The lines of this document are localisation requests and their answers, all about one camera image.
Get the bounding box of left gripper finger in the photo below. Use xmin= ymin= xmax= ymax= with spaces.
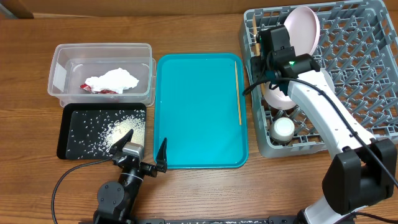
xmin=111 ymin=129 xmax=134 ymax=151
xmin=155 ymin=138 xmax=167 ymax=173

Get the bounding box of medium white plate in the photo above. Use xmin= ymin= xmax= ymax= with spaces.
xmin=261 ymin=68 xmax=335 ymax=110

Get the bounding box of white rice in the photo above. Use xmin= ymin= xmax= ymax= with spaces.
xmin=65 ymin=109 xmax=146 ymax=159

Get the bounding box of wooden chopstick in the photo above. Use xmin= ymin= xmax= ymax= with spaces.
xmin=234 ymin=61 xmax=242 ymax=126
xmin=252 ymin=14 xmax=266 ymax=81

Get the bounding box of small white cup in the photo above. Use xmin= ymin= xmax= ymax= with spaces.
xmin=269 ymin=117 xmax=295 ymax=144

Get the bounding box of white napkin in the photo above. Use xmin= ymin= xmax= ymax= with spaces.
xmin=84 ymin=68 xmax=139 ymax=94

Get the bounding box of large white plate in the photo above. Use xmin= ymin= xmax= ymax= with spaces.
xmin=284 ymin=6 xmax=320 ymax=56

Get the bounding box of red snack wrapper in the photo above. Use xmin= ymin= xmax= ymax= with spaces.
xmin=80 ymin=83 xmax=118 ymax=94

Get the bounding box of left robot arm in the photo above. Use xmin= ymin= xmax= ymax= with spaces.
xmin=93 ymin=130 xmax=167 ymax=224

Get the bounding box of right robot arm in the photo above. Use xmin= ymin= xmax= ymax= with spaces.
xmin=244 ymin=26 xmax=397 ymax=223

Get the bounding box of grey dishwasher rack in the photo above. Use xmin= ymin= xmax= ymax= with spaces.
xmin=239 ymin=1 xmax=397 ymax=158

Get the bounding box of black plastic tray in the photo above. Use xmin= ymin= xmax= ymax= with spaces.
xmin=57 ymin=103 xmax=147 ymax=160

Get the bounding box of teal serving tray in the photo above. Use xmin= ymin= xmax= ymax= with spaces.
xmin=153 ymin=53 xmax=249 ymax=169

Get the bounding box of clear plastic bin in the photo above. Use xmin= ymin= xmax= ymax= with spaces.
xmin=47 ymin=43 xmax=156 ymax=107

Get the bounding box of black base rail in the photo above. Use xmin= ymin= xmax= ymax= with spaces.
xmin=78 ymin=215 xmax=306 ymax=224

